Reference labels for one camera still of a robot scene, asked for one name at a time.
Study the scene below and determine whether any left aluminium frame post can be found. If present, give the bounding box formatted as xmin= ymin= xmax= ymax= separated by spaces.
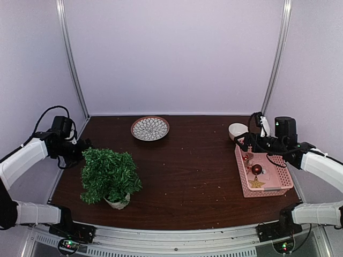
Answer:
xmin=56 ymin=0 xmax=90 ymax=119

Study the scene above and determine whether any aluminium frame post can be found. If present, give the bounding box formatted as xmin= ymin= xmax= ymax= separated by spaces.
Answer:
xmin=56 ymin=0 xmax=90 ymax=119
xmin=261 ymin=0 xmax=292 ymax=115

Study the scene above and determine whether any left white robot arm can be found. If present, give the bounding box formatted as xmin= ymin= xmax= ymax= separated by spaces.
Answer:
xmin=1 ymin=116 xmax=93 ymax=238

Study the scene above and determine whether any white ceramic bowl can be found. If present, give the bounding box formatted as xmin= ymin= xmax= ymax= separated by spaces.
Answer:
xmin=228 ymin=123 xmax=248 ymax=141

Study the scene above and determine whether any small green christmas tree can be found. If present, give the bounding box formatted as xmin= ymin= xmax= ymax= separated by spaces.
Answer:
xmin=80 ymin=148 xmax=143 ymax=210

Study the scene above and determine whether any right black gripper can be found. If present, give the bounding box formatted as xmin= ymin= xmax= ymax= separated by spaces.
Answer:
xmin=233 ymin=133 xmax=286 ymax=156

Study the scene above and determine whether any patterned ceramic plate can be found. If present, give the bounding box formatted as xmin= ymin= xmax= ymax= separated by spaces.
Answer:
xmin=131 ymin=116 xmax=170 ymax=142

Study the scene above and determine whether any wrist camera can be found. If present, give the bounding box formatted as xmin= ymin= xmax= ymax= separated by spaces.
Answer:
xmin=254 ymin=112 xmax=270 ymax=137
xmin=66 ymin=129 xmax=77 ymax=145

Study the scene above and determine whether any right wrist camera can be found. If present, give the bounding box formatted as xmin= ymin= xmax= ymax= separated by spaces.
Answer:
xmin=254 ymin=112 xmax=270 ymax=137

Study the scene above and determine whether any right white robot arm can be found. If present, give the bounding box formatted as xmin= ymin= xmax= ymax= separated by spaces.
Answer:
xmin=228 ymin=112 xmax=342 ymax=237

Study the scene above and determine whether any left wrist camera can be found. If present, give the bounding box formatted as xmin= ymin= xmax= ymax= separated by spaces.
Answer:
xmin=66 ymin=129 xmax=77 ymax=145

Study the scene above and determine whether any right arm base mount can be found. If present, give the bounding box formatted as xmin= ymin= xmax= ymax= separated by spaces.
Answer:
xmin=256 ymin=222 xmax=303 ymax=243

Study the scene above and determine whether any gold star ornament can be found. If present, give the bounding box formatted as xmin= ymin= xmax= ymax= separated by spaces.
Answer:
xmin=248 ymin=177 xmax=265 ymax=188

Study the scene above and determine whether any red bauble ornament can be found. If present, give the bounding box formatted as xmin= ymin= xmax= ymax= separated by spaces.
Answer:
xmin=251 ymin=164 xmax=263 ymax=176

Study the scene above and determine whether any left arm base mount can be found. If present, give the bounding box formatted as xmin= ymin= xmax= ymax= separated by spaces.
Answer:
xmin=48 ymin=223 xmax=96 ymax=244

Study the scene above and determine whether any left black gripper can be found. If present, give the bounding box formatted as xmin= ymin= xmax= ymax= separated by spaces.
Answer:
xmin=53 ymin=138 xmax=97 ymax=169

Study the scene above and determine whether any pink plastic basket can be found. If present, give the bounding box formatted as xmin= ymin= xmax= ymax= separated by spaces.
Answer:
xmin=235 ymin=146 xmax=294 ymax=198

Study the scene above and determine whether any right aluminium frame post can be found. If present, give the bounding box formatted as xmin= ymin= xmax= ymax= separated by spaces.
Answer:
xmin=261 ymin=0 xmax=292 ymax=115

